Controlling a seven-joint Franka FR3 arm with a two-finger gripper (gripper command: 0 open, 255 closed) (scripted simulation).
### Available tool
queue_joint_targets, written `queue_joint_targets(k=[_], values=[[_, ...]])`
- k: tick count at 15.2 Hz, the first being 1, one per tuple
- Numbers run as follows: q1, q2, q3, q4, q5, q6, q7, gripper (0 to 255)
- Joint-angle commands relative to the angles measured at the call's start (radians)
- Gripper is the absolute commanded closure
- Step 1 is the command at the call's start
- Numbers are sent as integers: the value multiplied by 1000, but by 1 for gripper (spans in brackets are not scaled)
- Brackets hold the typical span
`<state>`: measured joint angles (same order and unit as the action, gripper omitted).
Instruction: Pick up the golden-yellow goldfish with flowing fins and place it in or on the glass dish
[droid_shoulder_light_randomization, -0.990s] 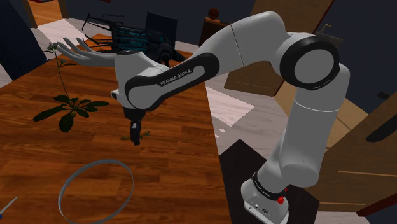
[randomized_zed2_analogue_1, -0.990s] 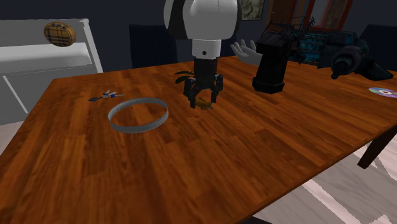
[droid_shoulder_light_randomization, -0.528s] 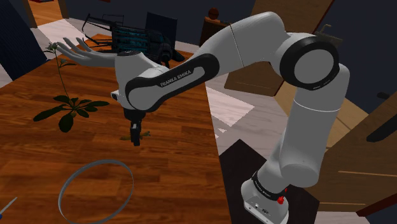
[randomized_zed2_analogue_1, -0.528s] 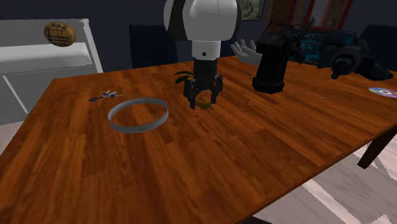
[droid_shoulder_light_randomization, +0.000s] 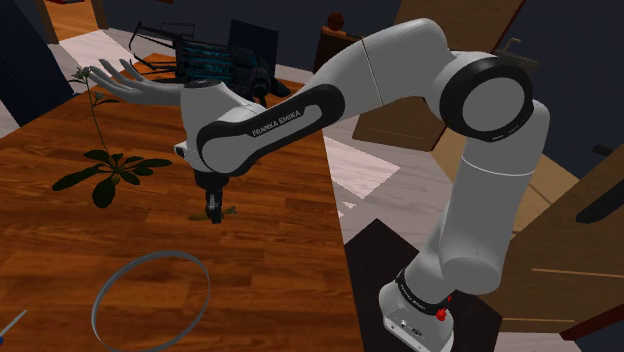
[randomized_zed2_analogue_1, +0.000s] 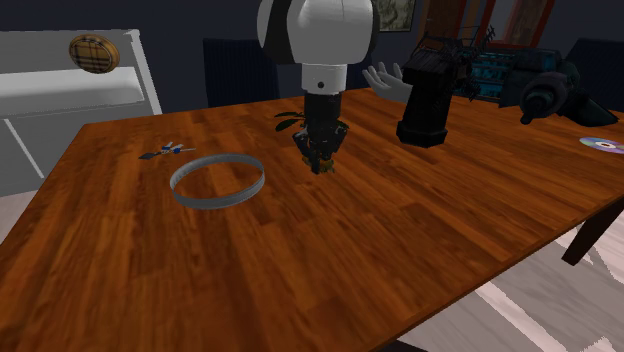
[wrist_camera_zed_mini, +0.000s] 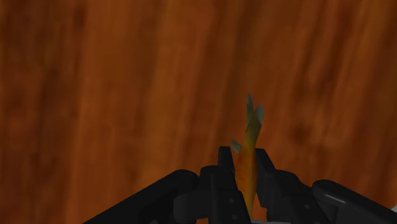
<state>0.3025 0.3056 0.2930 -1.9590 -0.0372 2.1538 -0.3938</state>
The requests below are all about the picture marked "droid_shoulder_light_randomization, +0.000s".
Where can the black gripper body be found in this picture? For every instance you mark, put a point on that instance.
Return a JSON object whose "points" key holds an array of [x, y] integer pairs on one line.
{"points": [[210, 181]]}

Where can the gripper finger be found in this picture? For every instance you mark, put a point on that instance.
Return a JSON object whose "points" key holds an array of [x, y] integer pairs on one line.
{"points": [[217, 214], [208, 200]]}

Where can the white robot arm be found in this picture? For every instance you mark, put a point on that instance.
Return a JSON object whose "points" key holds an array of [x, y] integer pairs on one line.
{"points": [[468, 195]]}

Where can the small green brown sprig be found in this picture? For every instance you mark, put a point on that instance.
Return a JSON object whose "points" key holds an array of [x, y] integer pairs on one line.
{"points": [[229, 211]]}

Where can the green leafy plant with flower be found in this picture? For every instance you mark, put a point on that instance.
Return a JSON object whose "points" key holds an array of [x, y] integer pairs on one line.
{"points": [[105, 192]]}

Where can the grey mannequin hand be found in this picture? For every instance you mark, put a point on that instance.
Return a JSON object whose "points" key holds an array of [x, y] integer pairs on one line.
{"points": [[146, 92]]}

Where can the black machine with teal parts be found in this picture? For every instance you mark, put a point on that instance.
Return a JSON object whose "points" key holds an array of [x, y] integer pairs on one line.
{"points": [[214, 61]]}

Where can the dark flat panel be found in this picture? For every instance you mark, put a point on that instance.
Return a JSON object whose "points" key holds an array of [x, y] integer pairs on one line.
{"points": [[253, 41]]}

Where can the dark robot stand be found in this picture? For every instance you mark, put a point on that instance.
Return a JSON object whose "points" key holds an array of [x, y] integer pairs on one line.
{"points": [[375, 253]]}

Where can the brown wooden furniture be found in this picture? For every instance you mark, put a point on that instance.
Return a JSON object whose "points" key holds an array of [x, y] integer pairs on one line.
{"points": [[560, 244]]}

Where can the brown wooden post with ball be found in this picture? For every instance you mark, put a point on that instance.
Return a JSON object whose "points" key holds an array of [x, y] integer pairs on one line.
{"points": [[331, 46]]}

